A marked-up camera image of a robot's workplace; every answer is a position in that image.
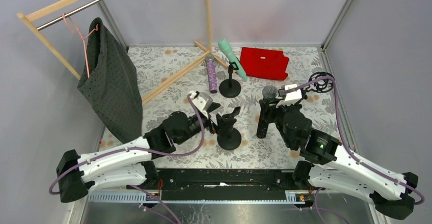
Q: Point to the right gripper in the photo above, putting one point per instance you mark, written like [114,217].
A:
[273,104]

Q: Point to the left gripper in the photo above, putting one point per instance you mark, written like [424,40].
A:
[213,121]

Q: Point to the black glitter microphone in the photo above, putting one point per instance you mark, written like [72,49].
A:
[269,94]

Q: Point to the black round-base mic stand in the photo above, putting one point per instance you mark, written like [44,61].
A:
[230,88]

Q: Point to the mint green microphone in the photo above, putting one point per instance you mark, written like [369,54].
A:
[227,50]

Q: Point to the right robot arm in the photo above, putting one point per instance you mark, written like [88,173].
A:
[329,163]

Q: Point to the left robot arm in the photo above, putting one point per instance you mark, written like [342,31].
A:
[80,174]

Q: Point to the red folded cloth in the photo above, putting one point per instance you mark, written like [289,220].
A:
[264,63]

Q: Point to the purple glitter microphone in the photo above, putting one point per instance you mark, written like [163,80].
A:
[211,74]

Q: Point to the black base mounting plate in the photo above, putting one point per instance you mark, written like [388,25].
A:
[224,185]

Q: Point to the wooden clothes rack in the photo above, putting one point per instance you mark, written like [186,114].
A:
[28,20]

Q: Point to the dark grey dotted garment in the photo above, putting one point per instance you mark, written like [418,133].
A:
[110,84]

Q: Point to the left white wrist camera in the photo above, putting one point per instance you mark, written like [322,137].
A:
[201,101]

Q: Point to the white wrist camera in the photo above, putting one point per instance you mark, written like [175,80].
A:
[290,98]
[201,101]

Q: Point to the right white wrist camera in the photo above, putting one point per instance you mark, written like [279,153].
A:
[290,98]

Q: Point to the black tripod shock-mount stand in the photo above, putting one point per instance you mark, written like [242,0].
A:
[319,82]

